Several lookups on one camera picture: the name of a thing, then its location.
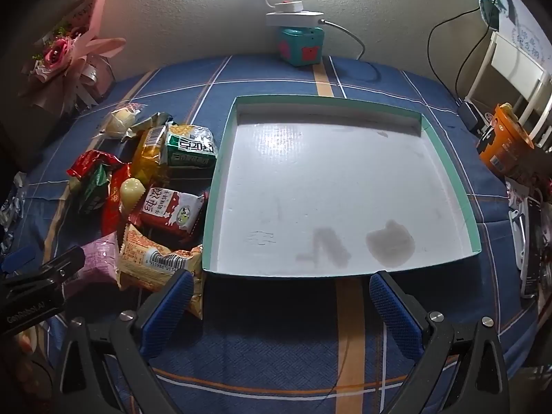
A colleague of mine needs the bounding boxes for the white printed paper bag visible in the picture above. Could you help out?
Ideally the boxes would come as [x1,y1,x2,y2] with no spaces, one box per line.
[496,0,552,65]

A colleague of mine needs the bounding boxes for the dark green snack packet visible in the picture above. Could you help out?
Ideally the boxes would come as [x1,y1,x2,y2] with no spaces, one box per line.
[78,165,110,215]

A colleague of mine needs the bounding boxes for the pile of small clutter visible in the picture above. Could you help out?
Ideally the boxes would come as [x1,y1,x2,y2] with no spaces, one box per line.
[506,177,552,298]

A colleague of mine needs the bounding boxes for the black cable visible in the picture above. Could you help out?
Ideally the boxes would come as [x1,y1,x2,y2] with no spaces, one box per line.
[427,6,486,104]
[455,28,494,100]

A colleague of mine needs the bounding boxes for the white power strip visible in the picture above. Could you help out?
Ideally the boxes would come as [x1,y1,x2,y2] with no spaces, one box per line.
[265,11,325,29]

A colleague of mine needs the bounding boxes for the black charger adapter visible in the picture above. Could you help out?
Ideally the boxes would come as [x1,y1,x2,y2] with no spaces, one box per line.
[457,101,486,134]

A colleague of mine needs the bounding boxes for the yellow transparent snack packet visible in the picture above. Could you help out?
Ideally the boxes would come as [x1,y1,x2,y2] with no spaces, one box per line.
[131,126,171,182]

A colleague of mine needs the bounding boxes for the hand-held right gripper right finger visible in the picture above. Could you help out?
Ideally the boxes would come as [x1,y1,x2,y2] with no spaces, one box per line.
[368,271,512,414]

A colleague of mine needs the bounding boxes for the red-white milk snack packet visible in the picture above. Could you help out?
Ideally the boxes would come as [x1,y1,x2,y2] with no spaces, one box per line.
[129,186,207,239]

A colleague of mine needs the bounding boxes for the grey power cable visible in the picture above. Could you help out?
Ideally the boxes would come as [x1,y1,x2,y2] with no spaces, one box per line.
[319,18,382,82]

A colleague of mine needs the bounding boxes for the green-edged white cardboard tray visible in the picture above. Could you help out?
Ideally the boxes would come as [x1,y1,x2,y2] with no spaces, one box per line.
[202,95,482,277]

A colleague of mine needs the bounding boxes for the teal cloth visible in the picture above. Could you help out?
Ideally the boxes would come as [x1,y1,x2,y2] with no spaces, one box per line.
[479,0,514,31]

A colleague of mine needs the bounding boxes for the steamed cake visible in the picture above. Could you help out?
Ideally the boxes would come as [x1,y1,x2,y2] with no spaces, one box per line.
[92,102,145,141]

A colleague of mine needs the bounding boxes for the green-white snack packet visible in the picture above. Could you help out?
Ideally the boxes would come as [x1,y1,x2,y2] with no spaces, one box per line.
[163,123,217,169]

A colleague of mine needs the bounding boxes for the pink flower bouquet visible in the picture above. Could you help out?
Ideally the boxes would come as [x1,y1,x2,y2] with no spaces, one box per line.
[17,0,128,115]

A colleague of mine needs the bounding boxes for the cream pudding cup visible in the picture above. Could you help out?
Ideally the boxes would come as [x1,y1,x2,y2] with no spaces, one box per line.
[120,178,145,215]

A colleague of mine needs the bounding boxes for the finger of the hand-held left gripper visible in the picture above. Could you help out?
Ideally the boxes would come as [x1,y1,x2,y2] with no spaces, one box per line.
[0,246,86,287]

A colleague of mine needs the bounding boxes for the blue-white patterned packet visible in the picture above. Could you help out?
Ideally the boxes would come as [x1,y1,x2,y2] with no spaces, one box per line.
[0,172,29,229]

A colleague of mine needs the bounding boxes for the teal cube box red patches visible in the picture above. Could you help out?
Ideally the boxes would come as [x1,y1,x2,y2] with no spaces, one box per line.
[276,26,325,67]

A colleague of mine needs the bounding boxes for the white folding chair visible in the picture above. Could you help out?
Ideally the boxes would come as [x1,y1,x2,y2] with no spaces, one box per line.
[463,30,552,151]

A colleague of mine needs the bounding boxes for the gold-green snack packet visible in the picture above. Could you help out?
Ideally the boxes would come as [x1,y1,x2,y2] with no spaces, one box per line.
[123,112,173,141]

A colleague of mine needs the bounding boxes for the long red snack packet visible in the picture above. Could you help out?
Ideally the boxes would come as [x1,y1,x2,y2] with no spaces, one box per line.
[101,163,134,236]

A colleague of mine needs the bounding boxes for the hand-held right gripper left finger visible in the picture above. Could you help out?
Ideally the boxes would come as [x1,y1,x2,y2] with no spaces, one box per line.
[58,269,195,414]

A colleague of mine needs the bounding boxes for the orange-cream snack packet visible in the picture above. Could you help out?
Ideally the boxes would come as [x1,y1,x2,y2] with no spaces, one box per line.
[117,223,204,320]

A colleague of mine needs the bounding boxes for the blue plaid tablecloth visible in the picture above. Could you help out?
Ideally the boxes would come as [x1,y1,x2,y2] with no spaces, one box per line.
[9,54,540,414]

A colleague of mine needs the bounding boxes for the orange instant noodle cup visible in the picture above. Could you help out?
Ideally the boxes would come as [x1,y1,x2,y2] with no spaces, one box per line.
[476,102,535,177]

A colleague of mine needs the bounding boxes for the crinkled red foil packet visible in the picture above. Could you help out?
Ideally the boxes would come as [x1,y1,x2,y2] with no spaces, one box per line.
[67,150,126,179]

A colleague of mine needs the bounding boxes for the pink snack packet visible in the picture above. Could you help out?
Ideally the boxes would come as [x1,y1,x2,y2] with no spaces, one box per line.
[65,232,121,298]

